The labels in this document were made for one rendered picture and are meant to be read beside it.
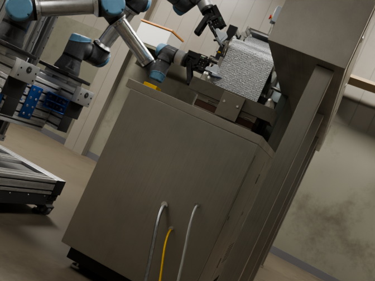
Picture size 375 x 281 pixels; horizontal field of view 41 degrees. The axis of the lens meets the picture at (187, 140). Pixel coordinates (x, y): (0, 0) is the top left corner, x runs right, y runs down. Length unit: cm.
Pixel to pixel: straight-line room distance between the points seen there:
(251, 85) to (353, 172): 329
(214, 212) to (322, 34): 91
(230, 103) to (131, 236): 72
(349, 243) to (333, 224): 24
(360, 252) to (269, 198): 400
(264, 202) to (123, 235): 85
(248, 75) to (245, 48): 13
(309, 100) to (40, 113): 165
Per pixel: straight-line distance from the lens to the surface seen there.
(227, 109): 217
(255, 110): 218
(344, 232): 553
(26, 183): 277
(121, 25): 258
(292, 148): 158
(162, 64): 248
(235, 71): 243
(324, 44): 156
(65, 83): 285
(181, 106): 218
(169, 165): 216
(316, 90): 160
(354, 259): 554
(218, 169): 211
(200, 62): 245
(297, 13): 160
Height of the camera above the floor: 76
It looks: level
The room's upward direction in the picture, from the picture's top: 25 degrees clockwise
